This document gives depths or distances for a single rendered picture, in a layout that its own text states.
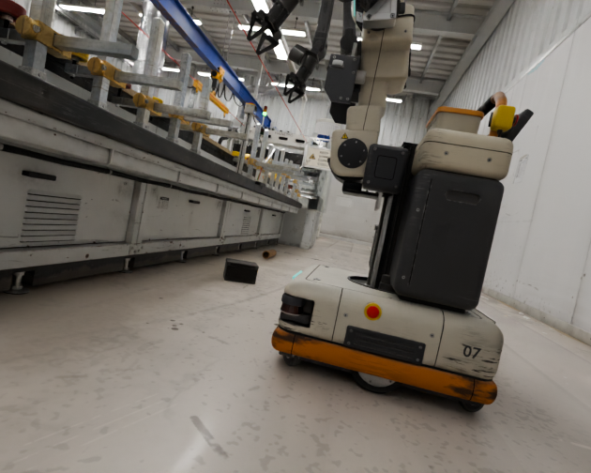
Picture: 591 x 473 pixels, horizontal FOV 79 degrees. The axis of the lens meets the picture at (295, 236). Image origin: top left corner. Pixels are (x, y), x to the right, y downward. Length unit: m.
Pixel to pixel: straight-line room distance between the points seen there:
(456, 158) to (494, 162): 0.11
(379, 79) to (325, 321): 0.86
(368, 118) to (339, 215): 10.70
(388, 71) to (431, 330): 0.88
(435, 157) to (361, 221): 10.85
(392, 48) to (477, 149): 0.49
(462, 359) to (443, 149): 0.61
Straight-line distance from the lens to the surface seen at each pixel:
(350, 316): 1.10
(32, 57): 1.27
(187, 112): 1.60
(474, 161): 1.18
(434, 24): 8.79
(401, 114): 12.59
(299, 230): 5.83
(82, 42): 1.25
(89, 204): 1.84
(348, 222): 11.96
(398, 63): 1.43
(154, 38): 1.72
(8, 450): 0.84
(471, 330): 1.16
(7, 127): 1.24
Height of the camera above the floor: 0.47
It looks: 3 degrees down
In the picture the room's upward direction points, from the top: 11 degrees clockwise
